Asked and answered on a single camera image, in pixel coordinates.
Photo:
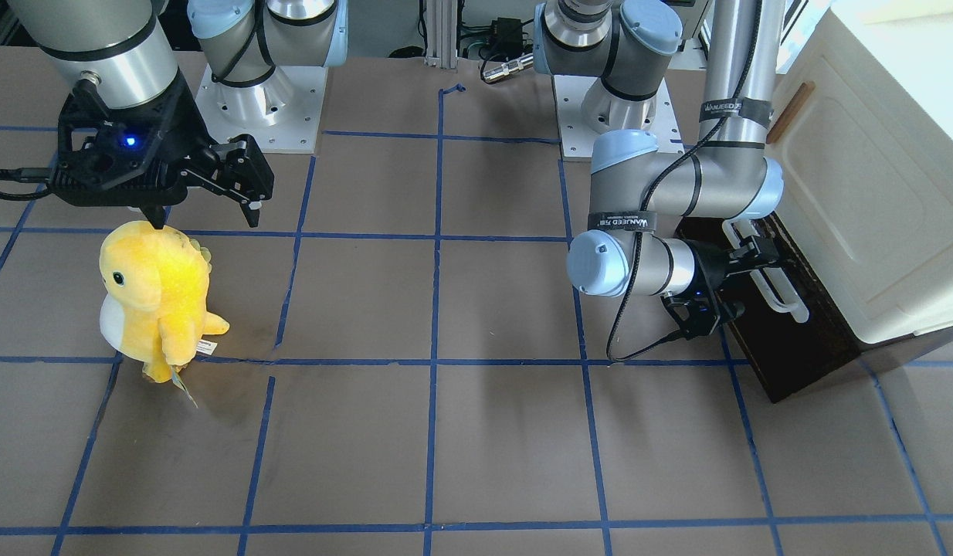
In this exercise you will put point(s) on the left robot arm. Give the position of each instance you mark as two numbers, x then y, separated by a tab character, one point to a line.
627	47

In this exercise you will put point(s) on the dark wooden drawer cabinet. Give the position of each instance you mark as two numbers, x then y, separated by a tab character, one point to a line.
909	347

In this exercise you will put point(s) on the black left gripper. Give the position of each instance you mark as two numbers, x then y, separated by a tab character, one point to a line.
711	270

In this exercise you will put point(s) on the dark wooden drawer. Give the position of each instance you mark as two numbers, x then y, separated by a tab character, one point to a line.
761	325

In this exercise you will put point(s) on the yellow plush toy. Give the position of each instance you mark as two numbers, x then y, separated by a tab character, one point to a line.
156	308

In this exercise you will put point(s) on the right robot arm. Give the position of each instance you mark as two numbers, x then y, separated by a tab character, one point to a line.
121	47

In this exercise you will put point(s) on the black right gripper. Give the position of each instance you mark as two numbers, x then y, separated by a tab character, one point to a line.
184	117

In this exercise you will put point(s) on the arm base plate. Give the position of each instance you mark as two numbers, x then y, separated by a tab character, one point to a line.
585	109
282	113

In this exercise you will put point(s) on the cream plastic storage box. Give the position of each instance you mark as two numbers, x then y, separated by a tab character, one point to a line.
868	164

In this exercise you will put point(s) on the aluminium frame post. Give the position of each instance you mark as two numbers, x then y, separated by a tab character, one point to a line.
441	19

